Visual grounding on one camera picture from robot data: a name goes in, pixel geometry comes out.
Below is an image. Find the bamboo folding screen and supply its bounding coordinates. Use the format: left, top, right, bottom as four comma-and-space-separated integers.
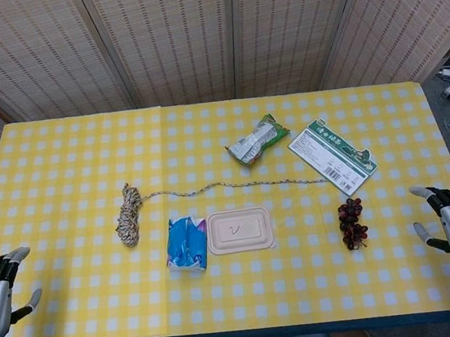
0, 0, 450, 136

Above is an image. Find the blue tissue pack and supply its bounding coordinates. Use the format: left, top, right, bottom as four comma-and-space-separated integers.
161, 214, 213, 275

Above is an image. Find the yellow checkered tablecloth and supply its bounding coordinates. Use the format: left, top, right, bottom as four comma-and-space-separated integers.
0, 69, 450, 337

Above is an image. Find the beige container lid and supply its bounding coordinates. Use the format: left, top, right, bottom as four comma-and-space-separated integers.
205, 205, 279, 257

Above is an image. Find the dark red grape bunch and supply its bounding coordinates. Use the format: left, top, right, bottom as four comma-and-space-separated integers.
335, 196, 371, 253

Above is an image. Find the speckled braided rope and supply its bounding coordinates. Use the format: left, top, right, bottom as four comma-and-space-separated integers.
109, 158, 333, 250

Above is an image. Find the green white packaging card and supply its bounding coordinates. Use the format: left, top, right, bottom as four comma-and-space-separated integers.
284, 111, 382, 203

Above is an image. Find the green snack bag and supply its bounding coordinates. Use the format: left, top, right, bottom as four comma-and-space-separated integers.
222, 111, 293, 169

